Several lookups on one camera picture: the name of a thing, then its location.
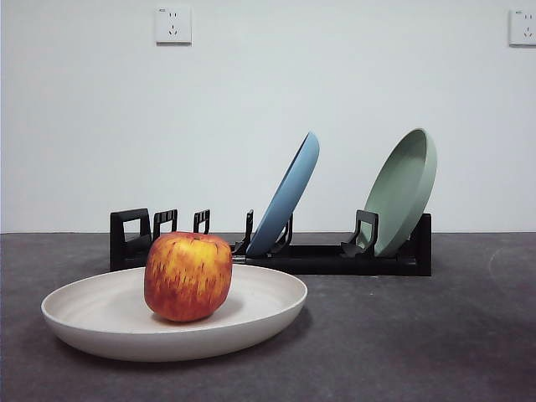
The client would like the red yellow apple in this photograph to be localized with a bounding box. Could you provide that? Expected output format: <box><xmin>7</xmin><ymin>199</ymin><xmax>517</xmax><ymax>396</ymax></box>
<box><xmin>143</xmin><ymin>231</ymin><xmax>234</xmax><ymax>323</ymax></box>

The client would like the green plate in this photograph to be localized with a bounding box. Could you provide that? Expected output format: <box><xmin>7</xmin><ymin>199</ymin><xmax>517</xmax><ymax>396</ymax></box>
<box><xmin>360</xmin><ymin>127</ymin><xmax>438</xmax><ymax>258</ymax></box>

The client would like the pale yellow plate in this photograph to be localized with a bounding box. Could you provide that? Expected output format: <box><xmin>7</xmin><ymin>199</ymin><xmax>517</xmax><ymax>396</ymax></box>
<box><xmin>40</xmin><ymin>265</ymin><xmax>309</xmax><ymax>363</ymax></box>

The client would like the black plate rack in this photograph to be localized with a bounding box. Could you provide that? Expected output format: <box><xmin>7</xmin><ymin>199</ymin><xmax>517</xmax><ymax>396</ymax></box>
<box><xmin>108</xmin><ymin>208</ymin><xmax>432</xmax><ymax>277</ymax></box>

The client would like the white wall socket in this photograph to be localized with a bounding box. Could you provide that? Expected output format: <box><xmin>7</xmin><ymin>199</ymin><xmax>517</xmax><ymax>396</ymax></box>
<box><xmin>156</xmin><ymin>6</ymin><xmax>193</xmax><ymax>46</ymax></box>
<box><xmin>508</xmin><ymin>8</ymin><xmax>536</xmax><ymax>47</ymax></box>

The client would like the blue plate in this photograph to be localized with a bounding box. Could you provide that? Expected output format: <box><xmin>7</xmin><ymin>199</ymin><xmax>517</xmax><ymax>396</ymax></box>
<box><xmin>245</xmin><ymin>131</ymin><xmax>321</xmax><ymax>256</ymax></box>

